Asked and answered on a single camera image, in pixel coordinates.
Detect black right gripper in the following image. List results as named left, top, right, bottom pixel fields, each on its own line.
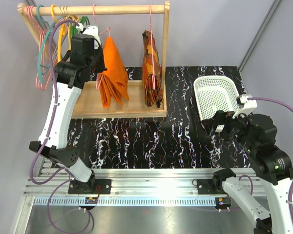
left=201, top=108, right=256, bottom=152

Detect pink wire hanger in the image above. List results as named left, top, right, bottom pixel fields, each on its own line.
left=149, top=4, right=156, bottom=90
left=92, top=4, right=110, bottom=90

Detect orange trousers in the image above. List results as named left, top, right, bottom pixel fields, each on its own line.
left=96, top=37, right=129, bottom=108

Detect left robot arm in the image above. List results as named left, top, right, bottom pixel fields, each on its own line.
left=29, top=34, right=106, bottom=194

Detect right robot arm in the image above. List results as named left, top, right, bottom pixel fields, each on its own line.
left=203, top=111, right=293, bottom=234

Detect green plastic hanger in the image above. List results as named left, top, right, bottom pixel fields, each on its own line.
left=70, top=16, right=90, bottom=36

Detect yellow plastic hanger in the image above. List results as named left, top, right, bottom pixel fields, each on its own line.
left=50, top=4, right=79, bottom=62

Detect pink empty hanger left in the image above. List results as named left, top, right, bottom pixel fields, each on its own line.
left=26, top=6, right=55, bottom=90

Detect teal plastic hanger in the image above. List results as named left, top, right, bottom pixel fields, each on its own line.
left=36, top=4, right=61, bottom=90

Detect camouflage patterned trousers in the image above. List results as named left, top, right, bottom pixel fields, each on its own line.
left=141, top=30, right=163, bottom=108

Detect wooden clothes rack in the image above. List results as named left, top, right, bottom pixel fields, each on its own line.
left=31, top=1, right=170, bottom=118

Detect white perforated plastic basket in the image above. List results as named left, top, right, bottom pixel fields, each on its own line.
left=193, top=76, right=239, bottom=121

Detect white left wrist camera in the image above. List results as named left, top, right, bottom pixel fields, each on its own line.
left=76, top=23, right=101, bottom=50

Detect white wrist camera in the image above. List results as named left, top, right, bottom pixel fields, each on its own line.
left=76, top=23, right=101, bottom=50
left=232, top=94, right=257, bottom=118

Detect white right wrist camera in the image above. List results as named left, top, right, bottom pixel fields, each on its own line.
left=232, top=94, right=257, bottom=118

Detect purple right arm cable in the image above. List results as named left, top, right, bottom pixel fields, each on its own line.
left=238, top=97, right=293, bottom=234

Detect aluminium mounting rail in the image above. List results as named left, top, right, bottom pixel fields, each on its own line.
left=12, top=97, right=272, bottom=234

